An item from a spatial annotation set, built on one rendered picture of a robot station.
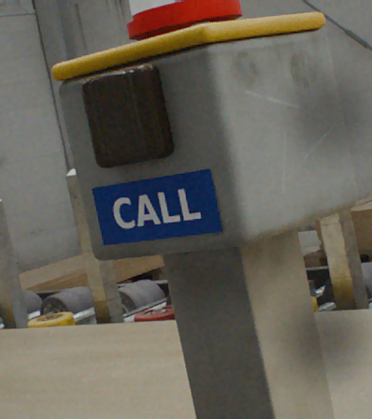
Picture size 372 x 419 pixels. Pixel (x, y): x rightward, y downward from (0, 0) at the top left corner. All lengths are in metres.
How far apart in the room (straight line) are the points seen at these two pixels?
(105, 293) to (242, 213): 1.63
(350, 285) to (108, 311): 0.50
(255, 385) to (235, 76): 0.10
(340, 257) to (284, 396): 1.28
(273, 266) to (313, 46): 0.08
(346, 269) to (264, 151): 1.31
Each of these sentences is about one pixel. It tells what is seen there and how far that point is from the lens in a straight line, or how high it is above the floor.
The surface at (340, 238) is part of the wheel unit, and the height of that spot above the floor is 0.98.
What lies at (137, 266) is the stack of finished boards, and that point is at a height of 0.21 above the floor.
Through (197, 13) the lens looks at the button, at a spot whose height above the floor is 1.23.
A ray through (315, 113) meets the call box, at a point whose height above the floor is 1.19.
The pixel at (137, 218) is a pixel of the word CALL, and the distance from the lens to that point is 0.37.
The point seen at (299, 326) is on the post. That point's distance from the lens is 0.40.
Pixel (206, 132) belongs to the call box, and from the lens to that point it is 0.35.
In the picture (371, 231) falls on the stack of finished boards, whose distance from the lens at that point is 7.29.
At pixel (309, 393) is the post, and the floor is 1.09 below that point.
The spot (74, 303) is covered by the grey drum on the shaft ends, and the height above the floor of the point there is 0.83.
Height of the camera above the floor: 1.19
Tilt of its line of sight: 4 degrees down
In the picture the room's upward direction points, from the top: 12 degrees counter-clockwise
